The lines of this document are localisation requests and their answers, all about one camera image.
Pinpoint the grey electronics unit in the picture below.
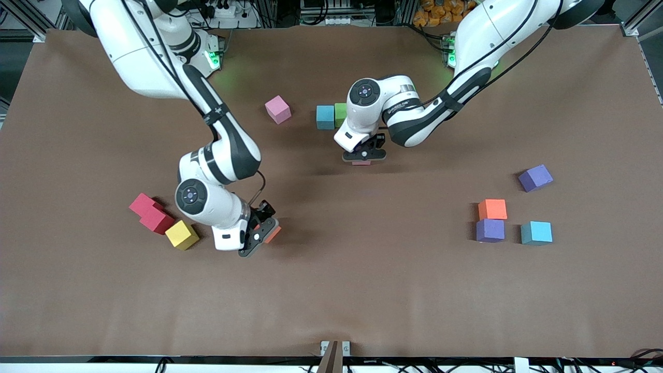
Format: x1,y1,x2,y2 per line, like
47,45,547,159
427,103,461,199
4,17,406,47
299,0,376,26

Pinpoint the yellow foam cube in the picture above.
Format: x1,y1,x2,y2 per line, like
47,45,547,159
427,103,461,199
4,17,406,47
165,220,200,251

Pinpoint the paper table cover sheet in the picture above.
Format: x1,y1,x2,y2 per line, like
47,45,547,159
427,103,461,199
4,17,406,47
0,26,663,359

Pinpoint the white power strip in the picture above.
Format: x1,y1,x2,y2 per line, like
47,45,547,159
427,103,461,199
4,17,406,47
205,2,240,20

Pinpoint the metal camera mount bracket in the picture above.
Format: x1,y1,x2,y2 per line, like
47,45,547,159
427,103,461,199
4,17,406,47
317,340,351,373

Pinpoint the purple foam cube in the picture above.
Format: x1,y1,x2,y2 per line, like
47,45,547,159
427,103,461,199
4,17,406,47
518,164,554,193
475,219,506,243

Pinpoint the blue foam cube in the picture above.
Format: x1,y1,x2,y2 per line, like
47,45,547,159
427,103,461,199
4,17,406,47
316,105,336,130
521,221,553,246

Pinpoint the aluminium frame profile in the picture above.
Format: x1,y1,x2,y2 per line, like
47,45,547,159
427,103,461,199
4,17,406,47
0,0,78,42
622,0,663,38

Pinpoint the black right camera cable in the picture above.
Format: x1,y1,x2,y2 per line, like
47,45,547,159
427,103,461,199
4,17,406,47
248,170,266,205

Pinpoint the red foam cube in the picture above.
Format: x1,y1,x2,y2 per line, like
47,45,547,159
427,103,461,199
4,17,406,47
139,207,176,235
128,193,164,217

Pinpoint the red and black cable bundle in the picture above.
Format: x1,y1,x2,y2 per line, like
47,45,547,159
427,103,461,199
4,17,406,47
629,348,663,363

